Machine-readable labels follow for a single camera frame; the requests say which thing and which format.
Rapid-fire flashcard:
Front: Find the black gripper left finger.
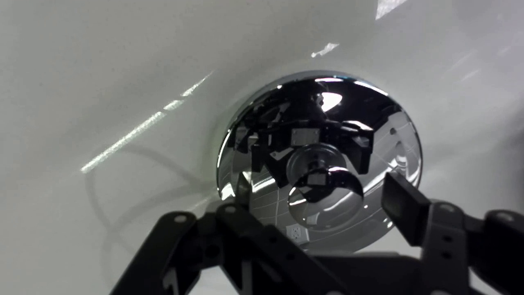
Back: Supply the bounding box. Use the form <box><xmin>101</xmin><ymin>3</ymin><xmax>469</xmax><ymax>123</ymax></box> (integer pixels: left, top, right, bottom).
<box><xmin>109</xmin><ymin>201</ymin><xmax>340</xmax><ymax>295</ymax></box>

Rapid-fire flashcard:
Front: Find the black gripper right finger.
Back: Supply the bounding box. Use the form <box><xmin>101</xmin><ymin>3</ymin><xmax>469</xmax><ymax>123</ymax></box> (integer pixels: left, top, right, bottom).
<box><xmin>379</xmin><ymin>170</ymin><xmax>524</xmax><ymax>295</ymax></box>

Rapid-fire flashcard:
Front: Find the chrome metal jar lid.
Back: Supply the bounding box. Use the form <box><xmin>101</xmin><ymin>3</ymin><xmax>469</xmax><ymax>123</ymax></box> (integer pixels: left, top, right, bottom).
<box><xmin>214</xmin><ymin>70</ymin><xmax>424</xmax><ymax>255</ymax></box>

